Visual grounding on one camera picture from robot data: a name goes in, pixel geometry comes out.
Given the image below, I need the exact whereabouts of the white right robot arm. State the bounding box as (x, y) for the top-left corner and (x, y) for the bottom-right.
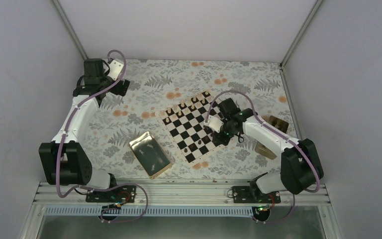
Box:
(204, 98), (324, 203)

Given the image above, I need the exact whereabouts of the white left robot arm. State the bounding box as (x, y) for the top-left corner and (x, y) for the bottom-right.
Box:
(38, 58), (130, 202)

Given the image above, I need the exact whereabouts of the aluminium rail frame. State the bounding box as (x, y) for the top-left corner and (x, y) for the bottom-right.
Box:
(21, 179), (342, 239)

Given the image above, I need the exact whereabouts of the gold tin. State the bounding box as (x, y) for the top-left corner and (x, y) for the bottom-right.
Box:
(129, 131), (172, 179)
(254, 115), (290, 161)

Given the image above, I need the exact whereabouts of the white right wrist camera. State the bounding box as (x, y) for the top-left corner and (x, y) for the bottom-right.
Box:
(203, 115), (224, 133)

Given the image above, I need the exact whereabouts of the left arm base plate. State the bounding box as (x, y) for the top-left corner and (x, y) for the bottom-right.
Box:
(86, 185), (136, 204)

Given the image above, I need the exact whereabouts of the gold tin right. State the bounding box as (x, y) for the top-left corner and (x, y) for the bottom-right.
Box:
(254, 115), (290, 161)

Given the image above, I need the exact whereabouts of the gold tin left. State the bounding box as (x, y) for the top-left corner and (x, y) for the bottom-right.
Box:
(129, 131), (172, 179)

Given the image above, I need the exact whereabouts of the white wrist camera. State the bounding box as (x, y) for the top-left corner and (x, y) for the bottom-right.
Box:
(108, 59), (124, 81)
(203, 115), (224, 133)

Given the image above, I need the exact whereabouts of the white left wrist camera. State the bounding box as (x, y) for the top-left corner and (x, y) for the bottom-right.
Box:
(108, 59), (124, 81)

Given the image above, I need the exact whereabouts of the floral patterned table mat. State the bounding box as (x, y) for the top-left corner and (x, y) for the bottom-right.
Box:
(82, 60), (297, 180)

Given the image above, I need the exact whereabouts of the black and white chessboard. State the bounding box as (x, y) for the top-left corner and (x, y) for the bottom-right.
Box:
(156, 91), (225, 167)

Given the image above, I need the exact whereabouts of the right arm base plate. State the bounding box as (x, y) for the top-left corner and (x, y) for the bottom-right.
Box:
(231, 186), (281, 204)

